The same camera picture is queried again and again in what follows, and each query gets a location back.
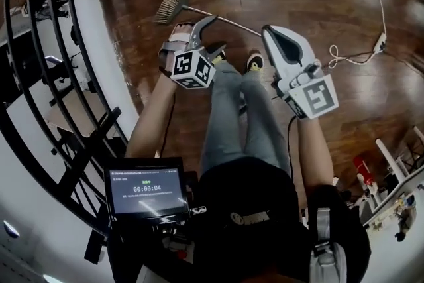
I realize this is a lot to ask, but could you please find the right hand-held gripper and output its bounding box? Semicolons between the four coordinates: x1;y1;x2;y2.
261;25;340;121

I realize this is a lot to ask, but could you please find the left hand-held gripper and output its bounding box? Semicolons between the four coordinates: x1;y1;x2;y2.
158;15;228;91

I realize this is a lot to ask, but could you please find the brown bristle broom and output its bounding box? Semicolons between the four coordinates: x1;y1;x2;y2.
154;0;263;37

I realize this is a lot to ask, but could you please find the person's right forearm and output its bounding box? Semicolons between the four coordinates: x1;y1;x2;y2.
295;115;334;190

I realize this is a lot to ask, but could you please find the grey shoulder bag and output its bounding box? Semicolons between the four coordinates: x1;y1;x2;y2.
308;207;349;283

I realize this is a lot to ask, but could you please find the person's left forearm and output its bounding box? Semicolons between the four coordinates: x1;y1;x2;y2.
125;70;178;159

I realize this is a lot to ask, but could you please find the person's left hand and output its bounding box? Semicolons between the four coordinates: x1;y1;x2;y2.
170;22;194;43

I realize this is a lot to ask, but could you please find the person's left shoe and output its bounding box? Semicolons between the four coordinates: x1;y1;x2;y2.
211;48;228;66

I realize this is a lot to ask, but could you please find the person's shoe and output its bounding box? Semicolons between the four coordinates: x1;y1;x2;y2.
211;48;228;66
244;49;265;74

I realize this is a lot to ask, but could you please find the person's right shoe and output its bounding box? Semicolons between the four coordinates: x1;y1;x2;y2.
244;49;265;74

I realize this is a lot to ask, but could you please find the person's right leg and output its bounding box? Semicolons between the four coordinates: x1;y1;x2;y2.
239;70;293;178

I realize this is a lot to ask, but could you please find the person's leg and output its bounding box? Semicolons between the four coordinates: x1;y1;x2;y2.
199;60;248;177
239;70;293;178

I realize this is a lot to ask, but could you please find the person's left leg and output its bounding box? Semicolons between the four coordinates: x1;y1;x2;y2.
199;60;248;177

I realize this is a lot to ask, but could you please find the white power strip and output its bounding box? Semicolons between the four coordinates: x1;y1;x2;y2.
373;32;388;54

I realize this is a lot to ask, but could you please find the black metal railing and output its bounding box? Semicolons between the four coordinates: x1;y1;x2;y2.
0;0;131;265

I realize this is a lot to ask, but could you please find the red cylinder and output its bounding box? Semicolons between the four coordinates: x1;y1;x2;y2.
352;154;376;188

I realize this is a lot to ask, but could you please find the cardboard box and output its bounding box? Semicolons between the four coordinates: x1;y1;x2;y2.
45;87;112;138

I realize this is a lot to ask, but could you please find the person's black shirt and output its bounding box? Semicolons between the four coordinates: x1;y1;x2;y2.
109;156;372;283

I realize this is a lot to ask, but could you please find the black tablet screen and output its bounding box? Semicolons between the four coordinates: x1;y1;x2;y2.
103;156;191;222

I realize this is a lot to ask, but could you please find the white desk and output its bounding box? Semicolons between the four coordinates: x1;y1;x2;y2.
360;164;424;243

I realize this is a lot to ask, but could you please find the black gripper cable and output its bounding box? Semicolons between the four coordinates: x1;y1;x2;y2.
286;115;300;178

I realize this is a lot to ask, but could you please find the white metal frame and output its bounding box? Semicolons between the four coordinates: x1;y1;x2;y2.
375;138;409;185

